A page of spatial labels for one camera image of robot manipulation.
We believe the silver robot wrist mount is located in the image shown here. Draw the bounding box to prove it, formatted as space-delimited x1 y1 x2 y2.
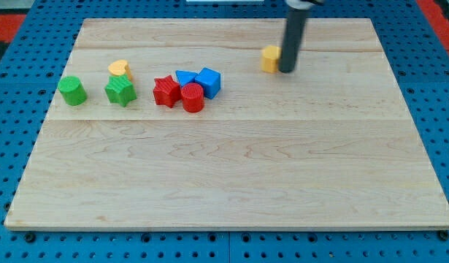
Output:
285 0 325 9

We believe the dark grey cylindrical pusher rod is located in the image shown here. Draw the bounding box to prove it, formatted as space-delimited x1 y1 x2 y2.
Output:
278 7 309 73

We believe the yellow hexagon block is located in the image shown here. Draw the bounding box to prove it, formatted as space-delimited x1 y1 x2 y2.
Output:
260 45 281 73

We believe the yellow heart block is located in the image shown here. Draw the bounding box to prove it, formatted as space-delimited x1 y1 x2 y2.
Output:
107 59 133 80

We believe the blue cube block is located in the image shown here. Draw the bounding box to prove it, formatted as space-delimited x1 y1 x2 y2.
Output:
195 67 221 99

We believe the blue triangle block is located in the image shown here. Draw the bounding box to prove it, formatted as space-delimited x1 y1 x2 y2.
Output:
175 70 198 87

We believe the red cylinder block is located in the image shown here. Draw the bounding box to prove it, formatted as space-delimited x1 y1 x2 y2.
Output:
181 83 204 113

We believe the red star block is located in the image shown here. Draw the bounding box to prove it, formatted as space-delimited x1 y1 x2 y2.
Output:
153 75 181 108

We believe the light wooden board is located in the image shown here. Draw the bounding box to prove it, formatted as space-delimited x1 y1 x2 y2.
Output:
4 18 449 232

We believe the green star block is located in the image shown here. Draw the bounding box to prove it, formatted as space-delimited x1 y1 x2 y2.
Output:
104 75 137 107

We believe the green cylinder block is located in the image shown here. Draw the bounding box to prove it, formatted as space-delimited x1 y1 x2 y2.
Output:
58 76 88 106

